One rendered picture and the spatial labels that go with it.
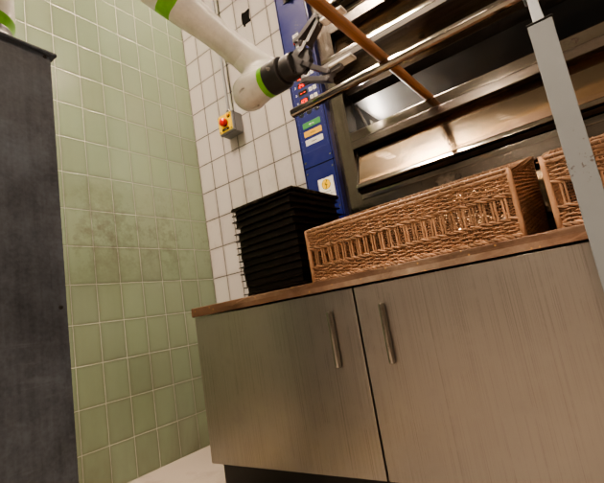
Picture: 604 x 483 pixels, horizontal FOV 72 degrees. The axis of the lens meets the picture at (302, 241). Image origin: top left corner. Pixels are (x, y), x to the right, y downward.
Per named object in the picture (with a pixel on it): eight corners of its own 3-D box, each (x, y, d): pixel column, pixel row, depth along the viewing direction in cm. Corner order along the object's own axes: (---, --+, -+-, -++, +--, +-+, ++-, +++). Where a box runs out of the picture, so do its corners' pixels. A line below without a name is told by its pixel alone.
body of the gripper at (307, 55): (290, 62, 123) (316, 47, 118) (295, 88, 122) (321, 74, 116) (274, 52, 117) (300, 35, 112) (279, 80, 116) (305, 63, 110)
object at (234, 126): (230, 140, 208) (227, 121, 210) (243, 132, 202) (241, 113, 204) (219, 136, 202) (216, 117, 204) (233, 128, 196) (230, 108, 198)
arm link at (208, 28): (164, 27, 126) (177, -3, 118) (179, 11, 133) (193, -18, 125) (262, 103, 138) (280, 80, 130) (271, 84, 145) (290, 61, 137)
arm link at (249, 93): (243, 124, 131) (220, 96, 125) (255, 102, 138) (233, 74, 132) (277, 104, 122) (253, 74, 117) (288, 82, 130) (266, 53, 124)
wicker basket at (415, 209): (386, 279, 154) (372, 207, 159) (559, 243, 121) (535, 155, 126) (309, 285, 116) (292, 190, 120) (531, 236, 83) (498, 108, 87)
